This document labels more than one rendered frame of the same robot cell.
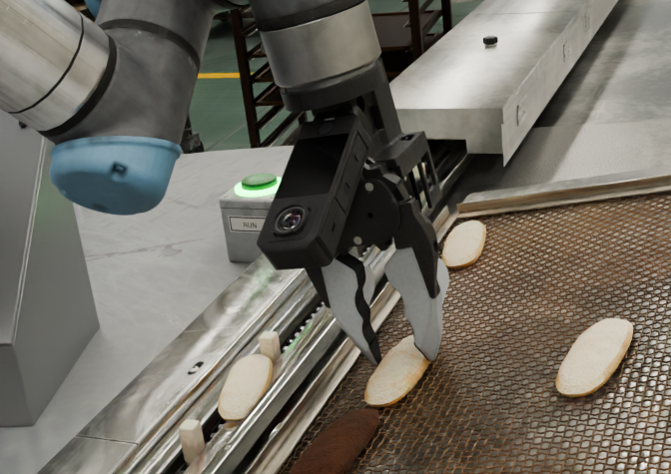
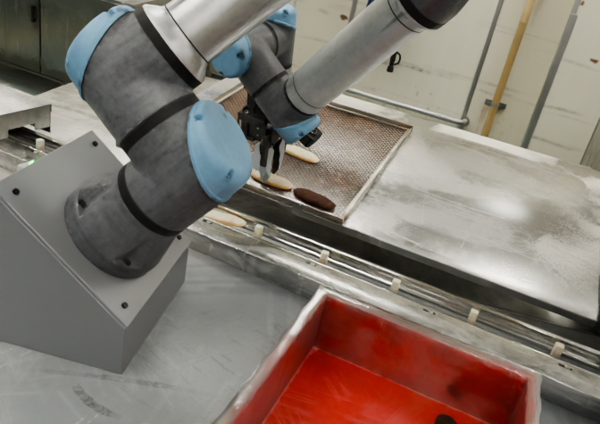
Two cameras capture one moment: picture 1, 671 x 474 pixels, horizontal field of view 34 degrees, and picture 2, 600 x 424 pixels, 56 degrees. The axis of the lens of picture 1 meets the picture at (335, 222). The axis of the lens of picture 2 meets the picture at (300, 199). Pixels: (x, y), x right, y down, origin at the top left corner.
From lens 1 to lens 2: 1.30 m
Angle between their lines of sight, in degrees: 85
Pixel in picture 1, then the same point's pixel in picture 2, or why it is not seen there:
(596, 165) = (54, 125)
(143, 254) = not seen: outside the picture
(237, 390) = (231, 218)
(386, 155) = not seen: hidden behind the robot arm
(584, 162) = not seen: hidden behind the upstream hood
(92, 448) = (258, 249)
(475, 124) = (39, 114)
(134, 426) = (246, 239)
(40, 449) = (208, 280)
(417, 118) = (12, 117)
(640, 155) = (57, 117)
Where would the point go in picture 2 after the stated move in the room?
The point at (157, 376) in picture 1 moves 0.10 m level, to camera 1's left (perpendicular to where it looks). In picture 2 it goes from (208, 229) to (199, 258)
